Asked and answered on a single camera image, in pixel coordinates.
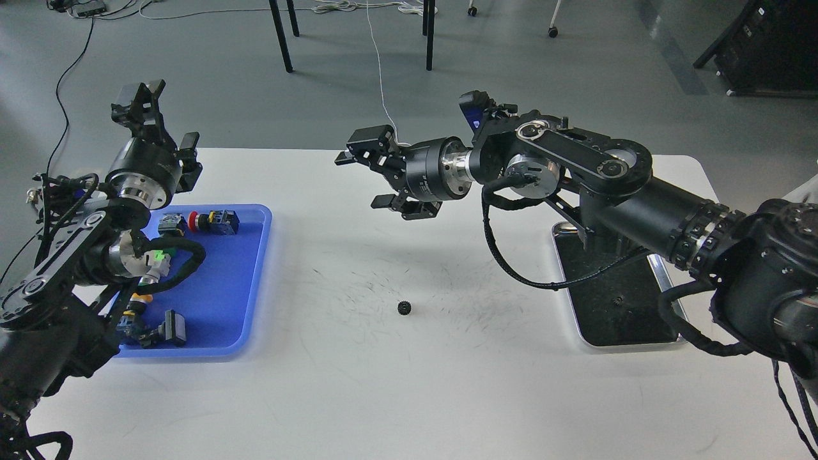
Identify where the red emergency push button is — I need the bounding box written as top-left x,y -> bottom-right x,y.
187,210 -> 240,236

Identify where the green push button black base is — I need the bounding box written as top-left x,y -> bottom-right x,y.
156,213 -> 188,238

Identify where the silver metal tray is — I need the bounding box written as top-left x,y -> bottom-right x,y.
552,222 -> 686,353

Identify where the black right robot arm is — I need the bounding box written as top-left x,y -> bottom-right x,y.
335,90 -> 817,456

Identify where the black floor cable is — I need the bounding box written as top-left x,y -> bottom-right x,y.
0,0 -> 154,288

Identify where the black cabinet on wheels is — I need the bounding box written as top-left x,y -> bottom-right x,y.
693,1 -> 817,98

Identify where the blue plastic tray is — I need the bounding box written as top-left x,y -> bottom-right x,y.
118,204 -> 274,361

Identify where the white floor cable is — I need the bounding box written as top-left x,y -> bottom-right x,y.
139,0 -> 439,153

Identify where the black table leg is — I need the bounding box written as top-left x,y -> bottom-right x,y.
268,0 -> 300,73
422,0 -> 437,71

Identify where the black square switch module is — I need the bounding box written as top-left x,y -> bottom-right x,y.
137,309 -> 187,348

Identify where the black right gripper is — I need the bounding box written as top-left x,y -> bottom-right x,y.
335,125 -> 474,220

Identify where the black table leg left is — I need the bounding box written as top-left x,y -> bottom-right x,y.
268,0 -> 300,73

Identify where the grey cloth at edge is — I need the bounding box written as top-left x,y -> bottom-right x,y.
783,174 -> 818,204

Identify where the black table leg right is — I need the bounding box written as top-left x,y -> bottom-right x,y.
422,0 -> 437,71

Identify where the green white silver switch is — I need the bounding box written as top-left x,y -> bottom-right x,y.
139,250 -> 172,286

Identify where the yellow push button switch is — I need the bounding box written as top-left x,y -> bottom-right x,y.
115,295 -> 154,344

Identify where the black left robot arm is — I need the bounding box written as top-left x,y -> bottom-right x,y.
1,80 -> 206,459

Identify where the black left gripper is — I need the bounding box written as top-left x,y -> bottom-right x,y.
105,79 -> 203,210

